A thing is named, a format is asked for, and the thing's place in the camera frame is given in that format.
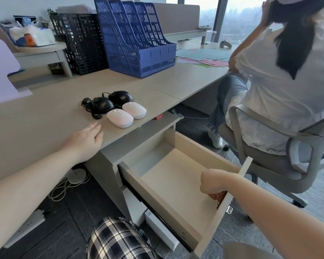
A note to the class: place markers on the long white power strip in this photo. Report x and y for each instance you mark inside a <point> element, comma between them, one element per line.
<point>27,226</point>

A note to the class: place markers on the beige desk drawer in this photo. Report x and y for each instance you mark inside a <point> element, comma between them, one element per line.
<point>178,180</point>

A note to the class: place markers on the person's left thumb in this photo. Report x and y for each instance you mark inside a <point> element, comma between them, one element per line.
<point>100,138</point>

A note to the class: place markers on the grey raised desk shelf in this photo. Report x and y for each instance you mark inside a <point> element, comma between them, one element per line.
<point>187,33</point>

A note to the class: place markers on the blue plastic file rack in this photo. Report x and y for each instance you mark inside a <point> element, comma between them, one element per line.
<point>135,43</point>

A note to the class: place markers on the small green potted plant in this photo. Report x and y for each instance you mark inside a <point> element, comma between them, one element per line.
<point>50,13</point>

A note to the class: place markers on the grey desk partition panel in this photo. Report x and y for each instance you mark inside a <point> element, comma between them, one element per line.
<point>175,17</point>

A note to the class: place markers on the person's left forearm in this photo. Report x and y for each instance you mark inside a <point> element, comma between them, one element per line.
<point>27,191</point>

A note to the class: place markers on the round white power strip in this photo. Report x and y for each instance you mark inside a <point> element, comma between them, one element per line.
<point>76,176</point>

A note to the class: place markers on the white plastic bag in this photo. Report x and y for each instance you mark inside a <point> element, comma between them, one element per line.
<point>32,36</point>

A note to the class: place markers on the plaid trouser leg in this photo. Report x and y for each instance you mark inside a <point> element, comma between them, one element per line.
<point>118,240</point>

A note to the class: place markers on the person's right forearm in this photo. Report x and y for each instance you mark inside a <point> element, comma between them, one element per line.
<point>280,213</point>

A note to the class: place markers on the spread of coloured paper sheets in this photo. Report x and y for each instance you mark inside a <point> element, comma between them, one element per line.
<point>205,57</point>

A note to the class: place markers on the small red object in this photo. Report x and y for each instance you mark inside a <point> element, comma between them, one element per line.
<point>158,117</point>

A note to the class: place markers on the person's right hand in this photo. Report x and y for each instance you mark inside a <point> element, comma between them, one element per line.
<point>213,182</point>

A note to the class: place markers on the grey game controller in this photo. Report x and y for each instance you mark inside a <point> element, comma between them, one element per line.
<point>225,44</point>

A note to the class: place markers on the white flat box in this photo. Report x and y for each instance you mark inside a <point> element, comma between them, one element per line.
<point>162,231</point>

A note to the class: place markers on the grey office chair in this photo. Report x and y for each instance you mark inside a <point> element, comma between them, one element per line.
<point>286,156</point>

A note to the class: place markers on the clear plastic cup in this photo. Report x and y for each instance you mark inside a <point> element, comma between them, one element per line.
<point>211,36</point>

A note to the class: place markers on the person's right fingers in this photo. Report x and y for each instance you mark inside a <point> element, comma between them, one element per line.
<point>218,197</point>

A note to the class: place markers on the grey drawer cabinet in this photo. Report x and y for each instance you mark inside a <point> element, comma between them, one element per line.
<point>129,142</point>

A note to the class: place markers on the person's left hand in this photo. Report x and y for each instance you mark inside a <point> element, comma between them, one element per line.
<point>82,144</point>

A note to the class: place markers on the lilac desk partition panel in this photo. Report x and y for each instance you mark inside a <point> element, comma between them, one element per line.
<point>4,72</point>

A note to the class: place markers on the black plastic file rack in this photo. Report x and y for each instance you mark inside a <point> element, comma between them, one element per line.
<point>79,43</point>

